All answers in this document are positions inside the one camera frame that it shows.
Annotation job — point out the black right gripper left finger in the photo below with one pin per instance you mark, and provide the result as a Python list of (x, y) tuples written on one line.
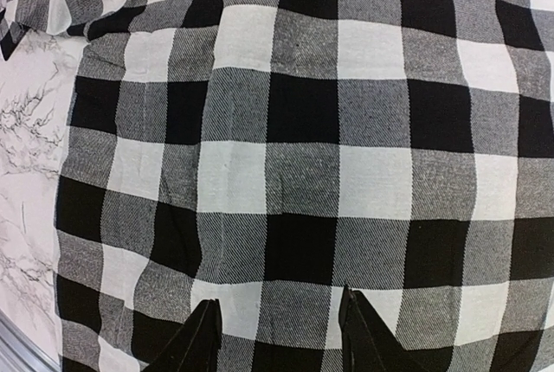
[(195, 346)]

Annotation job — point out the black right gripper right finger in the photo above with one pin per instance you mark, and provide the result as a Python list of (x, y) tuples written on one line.
[(368, 345)]

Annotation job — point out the black white checked shirt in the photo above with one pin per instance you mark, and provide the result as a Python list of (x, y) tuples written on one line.
[(266, 153)]

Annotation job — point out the aluminium front frame rail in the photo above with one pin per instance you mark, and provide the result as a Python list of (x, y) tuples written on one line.
[(20, 354)]

